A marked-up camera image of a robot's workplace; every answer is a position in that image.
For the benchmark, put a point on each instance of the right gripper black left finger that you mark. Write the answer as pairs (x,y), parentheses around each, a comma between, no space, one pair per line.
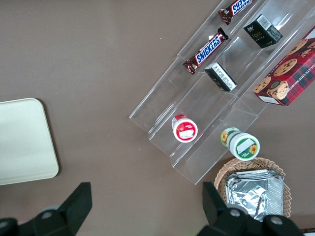
(61,218)

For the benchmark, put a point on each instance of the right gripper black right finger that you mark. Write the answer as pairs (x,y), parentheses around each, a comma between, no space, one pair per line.
(221,221)

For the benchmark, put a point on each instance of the light tan wicker basket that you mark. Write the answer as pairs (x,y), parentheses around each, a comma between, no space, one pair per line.
(248,164)

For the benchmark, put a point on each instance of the cream rectangular tray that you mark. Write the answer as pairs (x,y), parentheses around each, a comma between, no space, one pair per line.
(24,142)

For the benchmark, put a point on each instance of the aluminium foil container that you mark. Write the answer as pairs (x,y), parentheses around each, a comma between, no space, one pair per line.
(256,194)

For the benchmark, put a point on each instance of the green lid yogurt cup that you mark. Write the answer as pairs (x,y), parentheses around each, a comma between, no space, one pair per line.
(243,146)

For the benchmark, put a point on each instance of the red lid yogurt cup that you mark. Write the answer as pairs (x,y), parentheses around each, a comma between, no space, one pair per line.
(185,130)

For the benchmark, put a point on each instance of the clear acrylic step stand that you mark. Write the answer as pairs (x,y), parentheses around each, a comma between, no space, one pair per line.
(211,105)

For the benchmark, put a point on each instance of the small black carton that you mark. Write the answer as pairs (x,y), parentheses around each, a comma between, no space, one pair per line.
(221,77)
(263,32)

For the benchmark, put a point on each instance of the red tartan cookie box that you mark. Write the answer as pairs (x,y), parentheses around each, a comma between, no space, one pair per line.
(290,73)

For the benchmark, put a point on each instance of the Snickers chocolate bar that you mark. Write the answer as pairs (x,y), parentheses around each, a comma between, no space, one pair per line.
(235,9)
(206,51)

